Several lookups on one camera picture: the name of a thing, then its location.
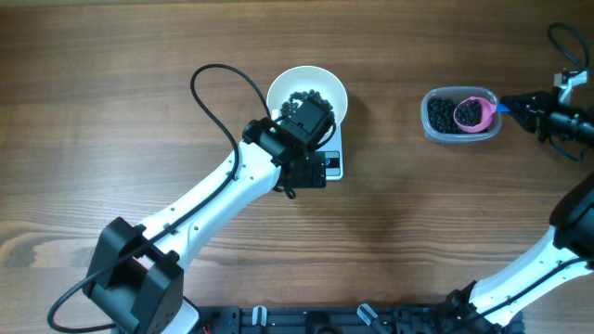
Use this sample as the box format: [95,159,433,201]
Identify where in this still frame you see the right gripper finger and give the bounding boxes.
[499,91,552,111]
[510,111,539,134]

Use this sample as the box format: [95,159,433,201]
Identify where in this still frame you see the pink scoop blue handle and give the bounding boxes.
[453,96,510,134]

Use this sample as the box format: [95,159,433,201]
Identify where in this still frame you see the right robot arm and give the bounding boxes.
[450,87,593,333]

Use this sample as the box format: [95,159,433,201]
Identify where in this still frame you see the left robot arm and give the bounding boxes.
[83,98,335,334]

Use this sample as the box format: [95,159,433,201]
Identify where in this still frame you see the white digital kitchen scale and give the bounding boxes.
[268,104,343,182]

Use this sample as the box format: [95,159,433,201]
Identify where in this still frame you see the black beans in bowl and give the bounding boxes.
[279,90,333,117]

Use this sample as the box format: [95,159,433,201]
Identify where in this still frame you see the white bowl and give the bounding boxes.
[266,66,348,125]

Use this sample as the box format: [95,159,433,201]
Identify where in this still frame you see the clear plastic container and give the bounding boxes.
[420,86,502,144]

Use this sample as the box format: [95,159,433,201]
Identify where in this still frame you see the black beans in container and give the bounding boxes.
[427,97,464,134]

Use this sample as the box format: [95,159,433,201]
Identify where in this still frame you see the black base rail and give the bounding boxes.
[192,303,525,334]

